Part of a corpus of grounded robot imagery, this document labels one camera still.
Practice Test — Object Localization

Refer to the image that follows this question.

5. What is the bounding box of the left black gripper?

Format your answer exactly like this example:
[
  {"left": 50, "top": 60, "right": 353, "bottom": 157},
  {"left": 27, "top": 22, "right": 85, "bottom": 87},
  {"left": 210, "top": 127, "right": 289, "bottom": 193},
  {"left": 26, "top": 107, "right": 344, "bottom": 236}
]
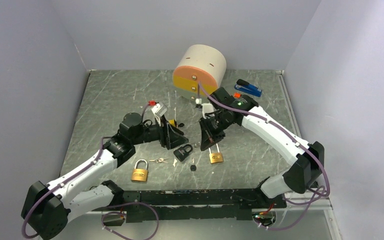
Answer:
[{"left": 131, "top": 114, "right": 189, "bottom": 150}]

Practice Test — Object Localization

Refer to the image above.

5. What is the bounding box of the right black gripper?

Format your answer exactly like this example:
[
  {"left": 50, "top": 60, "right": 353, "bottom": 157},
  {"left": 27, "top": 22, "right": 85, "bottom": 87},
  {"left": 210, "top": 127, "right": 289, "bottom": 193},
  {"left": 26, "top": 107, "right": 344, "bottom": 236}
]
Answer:
[{"left": 198, "top": 110, "right": 234, "bottom": 152}]

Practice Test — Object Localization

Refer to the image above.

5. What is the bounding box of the long shackle brass padlock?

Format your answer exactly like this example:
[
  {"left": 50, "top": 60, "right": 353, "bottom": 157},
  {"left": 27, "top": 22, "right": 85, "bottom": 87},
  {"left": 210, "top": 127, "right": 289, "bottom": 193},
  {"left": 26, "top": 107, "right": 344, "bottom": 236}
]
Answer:
[{"left": 208, "top": 144, "right": 224, "bottom": 164}]

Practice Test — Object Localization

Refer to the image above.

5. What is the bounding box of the black head key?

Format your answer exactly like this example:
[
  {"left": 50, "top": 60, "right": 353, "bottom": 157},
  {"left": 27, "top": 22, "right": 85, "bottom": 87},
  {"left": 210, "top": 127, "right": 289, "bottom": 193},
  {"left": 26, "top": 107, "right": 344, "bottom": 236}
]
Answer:
[{"left": 190, "top": 158, "right": 197, "bottom": 172}]

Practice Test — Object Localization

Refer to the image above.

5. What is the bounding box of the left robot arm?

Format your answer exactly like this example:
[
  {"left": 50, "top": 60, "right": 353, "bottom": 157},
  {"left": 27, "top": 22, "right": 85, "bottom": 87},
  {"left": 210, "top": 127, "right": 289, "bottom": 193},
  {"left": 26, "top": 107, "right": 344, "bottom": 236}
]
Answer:
[{"left": 21, "top": 112, "right": 189, "bottom": 240}]

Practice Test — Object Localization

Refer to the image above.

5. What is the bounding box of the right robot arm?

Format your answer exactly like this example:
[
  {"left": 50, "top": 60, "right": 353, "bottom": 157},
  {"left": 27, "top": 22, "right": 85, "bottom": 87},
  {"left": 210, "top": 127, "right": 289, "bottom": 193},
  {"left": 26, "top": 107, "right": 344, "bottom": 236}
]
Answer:
[{"left": 199, "top": 87, "right": 326, "bottom": 208}]

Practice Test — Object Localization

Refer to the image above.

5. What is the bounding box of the black padlock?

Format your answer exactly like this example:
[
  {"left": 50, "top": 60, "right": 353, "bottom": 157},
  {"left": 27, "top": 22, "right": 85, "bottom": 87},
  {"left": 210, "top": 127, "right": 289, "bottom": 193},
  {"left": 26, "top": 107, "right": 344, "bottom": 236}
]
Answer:
[{"left": 173, "top": 144, "right": 193, "bottom": 162}]

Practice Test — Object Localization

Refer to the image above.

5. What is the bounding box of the small yellow padlock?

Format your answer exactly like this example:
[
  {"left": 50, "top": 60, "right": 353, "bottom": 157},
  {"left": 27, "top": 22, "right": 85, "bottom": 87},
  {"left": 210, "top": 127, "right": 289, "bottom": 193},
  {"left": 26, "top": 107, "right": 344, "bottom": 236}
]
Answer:
[{"left": 168, "top": 119, "right": 185, "bottom": 129}]

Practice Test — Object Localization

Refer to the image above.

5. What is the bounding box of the short shackle brass padlock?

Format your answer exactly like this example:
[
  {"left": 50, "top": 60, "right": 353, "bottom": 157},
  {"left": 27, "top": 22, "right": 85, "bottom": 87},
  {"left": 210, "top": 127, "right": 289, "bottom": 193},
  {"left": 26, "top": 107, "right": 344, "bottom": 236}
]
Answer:
[{"left": 130, "top": 159, "right": 149, "bottom": 183}]

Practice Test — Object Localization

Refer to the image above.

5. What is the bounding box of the orange black highlighter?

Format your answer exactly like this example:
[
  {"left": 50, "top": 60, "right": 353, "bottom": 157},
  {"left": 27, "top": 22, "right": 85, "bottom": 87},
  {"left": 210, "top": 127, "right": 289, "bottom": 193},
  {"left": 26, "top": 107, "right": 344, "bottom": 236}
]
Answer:
[{"left": 233, "top": 92, "right": 242, "bottom": 99}]

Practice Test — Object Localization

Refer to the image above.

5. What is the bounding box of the blue black stapler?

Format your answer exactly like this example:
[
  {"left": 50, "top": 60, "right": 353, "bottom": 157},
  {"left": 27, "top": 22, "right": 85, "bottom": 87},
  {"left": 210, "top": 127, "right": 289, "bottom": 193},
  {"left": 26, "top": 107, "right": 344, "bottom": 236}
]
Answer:
[{"left": 234, "top": 79, "right": 263, "bottom": 97}]

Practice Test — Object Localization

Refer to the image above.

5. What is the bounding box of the round mini drawer cabinet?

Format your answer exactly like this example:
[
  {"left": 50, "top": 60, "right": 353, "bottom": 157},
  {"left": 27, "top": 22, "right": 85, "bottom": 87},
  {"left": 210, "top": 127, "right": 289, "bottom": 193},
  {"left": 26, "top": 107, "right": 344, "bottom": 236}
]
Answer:
[{"left": 172, "top": 44, "right": 227, "bottom": 103}]

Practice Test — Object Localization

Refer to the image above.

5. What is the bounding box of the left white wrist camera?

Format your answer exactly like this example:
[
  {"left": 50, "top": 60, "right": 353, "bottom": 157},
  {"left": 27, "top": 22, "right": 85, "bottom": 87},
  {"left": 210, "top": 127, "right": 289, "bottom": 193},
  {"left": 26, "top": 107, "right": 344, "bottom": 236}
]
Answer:
[{"left": 151, "top": 103, "right": 168, "bottom": 127}]

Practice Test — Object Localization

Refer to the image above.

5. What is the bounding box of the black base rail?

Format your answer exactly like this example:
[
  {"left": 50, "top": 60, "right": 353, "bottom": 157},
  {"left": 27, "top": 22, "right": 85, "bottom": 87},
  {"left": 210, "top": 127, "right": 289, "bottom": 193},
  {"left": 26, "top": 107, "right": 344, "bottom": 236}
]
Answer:
[{"left": 92, "top": 187, "right": 287, "bottom": 228}]

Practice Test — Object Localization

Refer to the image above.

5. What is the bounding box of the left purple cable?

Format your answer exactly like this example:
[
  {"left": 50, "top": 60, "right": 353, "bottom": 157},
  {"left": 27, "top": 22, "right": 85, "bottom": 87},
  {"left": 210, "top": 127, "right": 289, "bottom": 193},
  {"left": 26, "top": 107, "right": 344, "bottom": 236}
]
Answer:
[{"left": 21, "top": 102, "right": 161, "bottom": 240}]

